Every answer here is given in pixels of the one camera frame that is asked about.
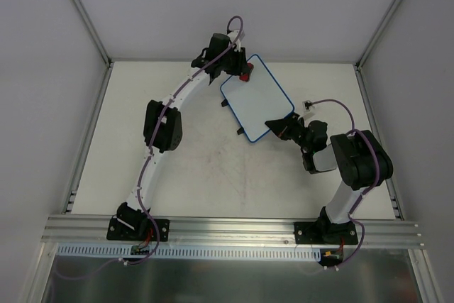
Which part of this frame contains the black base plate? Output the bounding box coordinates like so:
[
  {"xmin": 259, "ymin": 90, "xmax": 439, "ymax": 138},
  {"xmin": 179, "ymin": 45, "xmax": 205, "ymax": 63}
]
[
  {"xmin": 294, "ymin": 221, "xmax": 358, "ymax": 246},
  {"xmin": 106, "ymin": 216, "xmax": 170, "ymax": 242}
]

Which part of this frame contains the right aluminium frame post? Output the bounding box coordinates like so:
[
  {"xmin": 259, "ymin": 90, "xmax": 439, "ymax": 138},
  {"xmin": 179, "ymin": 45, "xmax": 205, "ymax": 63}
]
[{"xmin": 355, "ymin": 0, "xmax": 404, "ymax": 71}]

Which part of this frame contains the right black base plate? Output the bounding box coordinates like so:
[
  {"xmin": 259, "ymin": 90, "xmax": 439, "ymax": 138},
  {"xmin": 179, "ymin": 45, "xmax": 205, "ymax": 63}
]
[{"xmin": 294, "ymin": 221, "xmax": 358, "ymax": 246}]

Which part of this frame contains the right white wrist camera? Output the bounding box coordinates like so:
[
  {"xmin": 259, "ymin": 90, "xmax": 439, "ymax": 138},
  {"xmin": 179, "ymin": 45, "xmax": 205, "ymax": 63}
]
[{"xmin": 302, "ymin": 101, "xmax": 314, "ymax": 117}]

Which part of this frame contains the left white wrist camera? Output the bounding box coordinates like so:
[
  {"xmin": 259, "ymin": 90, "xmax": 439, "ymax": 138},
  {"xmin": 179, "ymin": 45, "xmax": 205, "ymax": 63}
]
[{"xmin": 227, "ymin": 30, "xmax": 244, "ymax": 52}]

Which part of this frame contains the aluminium frame post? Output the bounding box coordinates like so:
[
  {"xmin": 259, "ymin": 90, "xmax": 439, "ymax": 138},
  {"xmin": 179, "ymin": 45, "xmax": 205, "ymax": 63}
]
[
  {"xmin": 355, "ymin": 0, "xmax": 404, "ymax": 71},
  {"xmin": 70, "ymin": 0, "xmax": 112, "ymax": 66}
]

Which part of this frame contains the purple cable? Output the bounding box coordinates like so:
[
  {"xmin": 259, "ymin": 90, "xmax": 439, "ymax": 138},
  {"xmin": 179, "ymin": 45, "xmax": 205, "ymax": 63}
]
[
  {"xmin": 55, "ymin": 16, "xmax": 245, "ymax": 279},
  {"xmin": 301, "ymin": 99, "xmax": 381, "ymax": 275}
]

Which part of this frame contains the blue framed whiteboard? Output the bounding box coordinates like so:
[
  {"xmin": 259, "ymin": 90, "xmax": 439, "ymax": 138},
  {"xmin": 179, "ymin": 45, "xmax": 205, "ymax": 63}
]
[{"xmin": 220, "ymin": 54, "xmax": 294, "ymax": 143}]

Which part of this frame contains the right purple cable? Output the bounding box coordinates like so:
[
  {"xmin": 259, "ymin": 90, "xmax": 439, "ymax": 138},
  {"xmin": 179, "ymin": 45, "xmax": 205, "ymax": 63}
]
[{"xmin": 301, "ymin": 99, "xmax": 381, "ymax": 275}]

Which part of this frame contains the left aluminium frame post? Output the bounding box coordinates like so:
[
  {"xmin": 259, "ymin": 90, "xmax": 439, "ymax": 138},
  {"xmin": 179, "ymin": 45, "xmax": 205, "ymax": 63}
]
[{"xmin": 70, "ymin": 0, "xmax": 112, "ymax": 66}]

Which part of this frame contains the white slotted cable duct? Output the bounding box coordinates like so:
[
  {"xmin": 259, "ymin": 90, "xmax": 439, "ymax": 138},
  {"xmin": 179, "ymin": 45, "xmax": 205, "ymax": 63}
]
[{"xmin": 56, "ymin": 243, "xmax": 321, "ymax": 262}]

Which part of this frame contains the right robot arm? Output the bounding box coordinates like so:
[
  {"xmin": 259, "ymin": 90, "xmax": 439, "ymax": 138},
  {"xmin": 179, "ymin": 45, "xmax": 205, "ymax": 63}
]
[{"xmin": 265, "ymin": 114, "xmax": 394, "ymax": 246}]

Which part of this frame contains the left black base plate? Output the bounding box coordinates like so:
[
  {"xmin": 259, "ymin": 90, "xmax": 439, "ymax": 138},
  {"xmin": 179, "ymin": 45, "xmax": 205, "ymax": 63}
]
[{"xmin": 106, "ymin": 216, "xmax": 170, "ymax": 242}]

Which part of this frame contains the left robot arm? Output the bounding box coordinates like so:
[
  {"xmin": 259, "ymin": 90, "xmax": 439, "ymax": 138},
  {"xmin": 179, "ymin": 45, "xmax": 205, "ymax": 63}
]
[{"xmin": 106, "ymin": 29, "xmax": 252, "ymax": 241}]

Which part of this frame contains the red whiteboard eraser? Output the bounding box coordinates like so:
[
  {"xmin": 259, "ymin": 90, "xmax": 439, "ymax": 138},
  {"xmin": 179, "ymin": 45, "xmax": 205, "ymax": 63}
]
[{"xmin": 238, "ymin": 63, "xmax": 254, "ymax": 82}]

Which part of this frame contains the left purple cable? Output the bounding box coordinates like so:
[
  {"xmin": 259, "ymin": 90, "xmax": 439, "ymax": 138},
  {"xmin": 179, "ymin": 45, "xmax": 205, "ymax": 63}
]
[{"xmin": 55, "ymin": 16, "xmax": 245, "ymax": 279}]

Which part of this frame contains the aluminium mounting rail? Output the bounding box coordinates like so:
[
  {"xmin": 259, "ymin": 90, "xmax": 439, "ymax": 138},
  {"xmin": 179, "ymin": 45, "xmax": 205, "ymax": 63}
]
[{"xmin": 40, "ymin": 214, "xmax": 426, "ymax": 249}]

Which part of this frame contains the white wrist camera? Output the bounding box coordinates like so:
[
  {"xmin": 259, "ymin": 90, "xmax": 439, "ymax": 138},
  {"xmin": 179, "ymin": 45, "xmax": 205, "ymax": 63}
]
[
  {"xmin": 227, "ymin": 30, "xmax": 244, "ymax": 52},
  {"xmin": 302, "ymin": 101, "xmax": 314, "ymax": 117}
]

